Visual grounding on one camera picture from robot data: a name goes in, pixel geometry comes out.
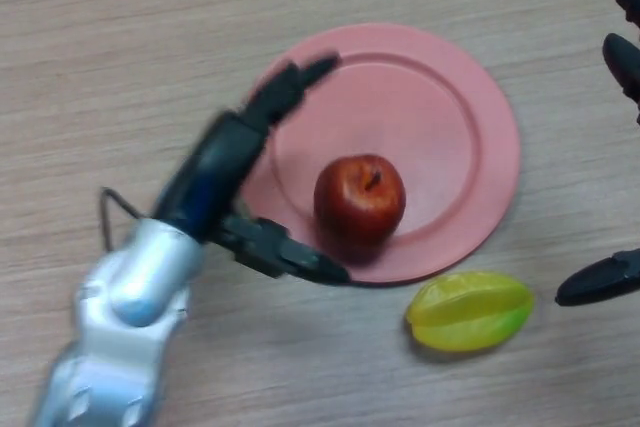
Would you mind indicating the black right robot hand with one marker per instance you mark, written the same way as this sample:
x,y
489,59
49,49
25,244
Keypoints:
x,y
625,67

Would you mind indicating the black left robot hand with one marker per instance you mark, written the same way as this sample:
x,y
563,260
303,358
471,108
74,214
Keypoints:
x,y
215,177

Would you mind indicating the red apple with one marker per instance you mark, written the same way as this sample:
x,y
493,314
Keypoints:
x,y
360,199

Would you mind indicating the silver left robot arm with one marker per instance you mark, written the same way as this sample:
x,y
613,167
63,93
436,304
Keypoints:
x,y
115,337

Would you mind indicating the pink round plate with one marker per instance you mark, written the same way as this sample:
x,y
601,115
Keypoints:
x,y
430,137

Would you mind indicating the yellow green starfruit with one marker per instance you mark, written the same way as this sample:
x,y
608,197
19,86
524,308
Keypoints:
x,y
470,312

